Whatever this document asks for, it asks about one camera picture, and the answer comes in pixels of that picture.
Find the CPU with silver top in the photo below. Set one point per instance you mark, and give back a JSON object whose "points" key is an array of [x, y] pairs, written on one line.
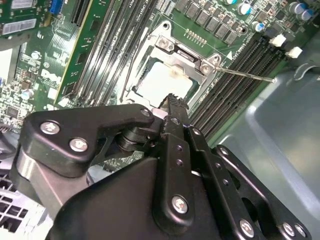
{"points": [[165, 85]]}

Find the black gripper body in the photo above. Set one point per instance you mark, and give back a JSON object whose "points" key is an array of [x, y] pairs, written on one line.
{"points": [[112, 205]]}

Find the metal socket cover frame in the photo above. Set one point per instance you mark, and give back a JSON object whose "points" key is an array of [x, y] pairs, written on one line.
{"points": [[166, 57]]}

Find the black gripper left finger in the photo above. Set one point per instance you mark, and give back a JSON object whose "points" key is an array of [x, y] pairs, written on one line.
{"points": [[62, 140]]}

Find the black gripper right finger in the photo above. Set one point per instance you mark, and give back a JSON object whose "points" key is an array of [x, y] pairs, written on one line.
{"points": [[225, 190]]}

